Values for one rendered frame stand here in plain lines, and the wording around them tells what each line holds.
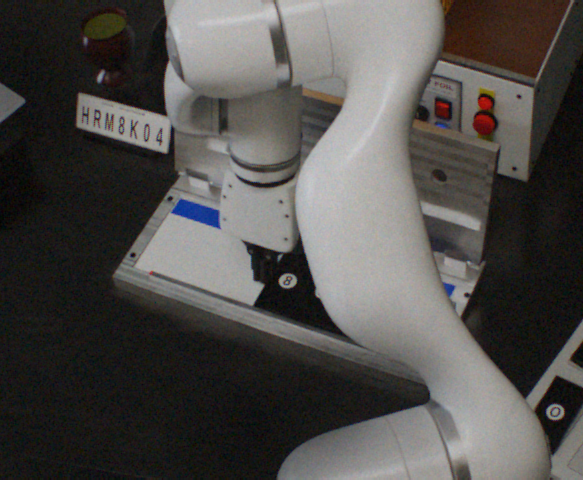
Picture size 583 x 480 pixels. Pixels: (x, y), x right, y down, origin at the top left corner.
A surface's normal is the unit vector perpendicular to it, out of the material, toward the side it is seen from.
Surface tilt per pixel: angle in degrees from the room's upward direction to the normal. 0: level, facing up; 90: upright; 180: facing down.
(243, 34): 47
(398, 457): 8
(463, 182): 75
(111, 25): 0
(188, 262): 0
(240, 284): 0
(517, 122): 90
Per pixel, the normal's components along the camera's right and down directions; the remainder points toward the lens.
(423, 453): -0.03, -0.50
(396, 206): 0.58, -0.14
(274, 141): 0.28, 0.62
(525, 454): 0.41, -0.04
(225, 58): 0.04, 0.48
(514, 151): -0.43, 0.72
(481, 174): -0.43, 0.54
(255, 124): -0.18, 0.63
